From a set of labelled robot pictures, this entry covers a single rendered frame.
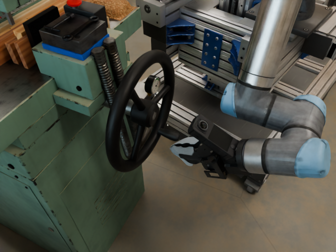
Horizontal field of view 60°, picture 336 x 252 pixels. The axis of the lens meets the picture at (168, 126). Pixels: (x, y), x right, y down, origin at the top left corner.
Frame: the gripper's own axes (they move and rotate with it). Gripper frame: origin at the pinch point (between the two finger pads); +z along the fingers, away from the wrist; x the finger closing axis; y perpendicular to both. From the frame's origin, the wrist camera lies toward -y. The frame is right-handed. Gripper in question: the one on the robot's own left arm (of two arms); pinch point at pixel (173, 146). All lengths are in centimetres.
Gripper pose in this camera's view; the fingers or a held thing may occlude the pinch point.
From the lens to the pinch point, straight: 75.5
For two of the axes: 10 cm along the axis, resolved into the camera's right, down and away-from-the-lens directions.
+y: 4.6, 7.1, 5.3
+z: -7.6, 0.2, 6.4
